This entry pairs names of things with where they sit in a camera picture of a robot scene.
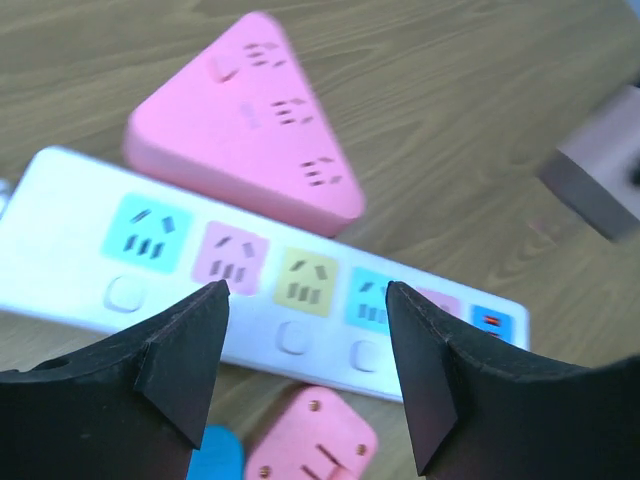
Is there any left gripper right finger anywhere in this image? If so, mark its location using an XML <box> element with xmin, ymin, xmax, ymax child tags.
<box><xmin>386</xmin><ymin>282</ymin><xmax>639</xmax><ymax>479</ymax></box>

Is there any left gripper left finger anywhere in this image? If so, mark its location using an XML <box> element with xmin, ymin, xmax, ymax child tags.
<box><xmin>1</xmin><ymin>281</ymin><xmax>229</xmax><ymax>479</ymax></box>

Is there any blue square plug adapter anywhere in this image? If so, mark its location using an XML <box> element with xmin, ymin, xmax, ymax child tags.
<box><xmin>186</xmin><ymin>425</ymin><xmax>245</xmax><ymax>480</ymax></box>

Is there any white multicolour power strip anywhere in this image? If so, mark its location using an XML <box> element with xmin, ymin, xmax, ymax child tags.
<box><xmin>1</xmin><ymin>147</ymin><xmax>529</xmax><ymax>401</ymax></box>

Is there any dusty pink USB charger cube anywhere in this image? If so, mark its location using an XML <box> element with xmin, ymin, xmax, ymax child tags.
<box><xmin>538</xmin><ymin>82</ymin><xmax>639</xmax><ymax>241</ymax></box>

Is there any pink square plug adapter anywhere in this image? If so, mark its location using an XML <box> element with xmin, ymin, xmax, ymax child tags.
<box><xmin>244</xmin><ymin>386</ymin><xmax>378</xmax><ymax>480</ymax></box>

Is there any pink triangular power strip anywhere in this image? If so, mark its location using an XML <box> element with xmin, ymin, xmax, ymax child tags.
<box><xmin>123</xmin><ymin>11</ymin><xmax>366</xmax><ymax>237</ymax></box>

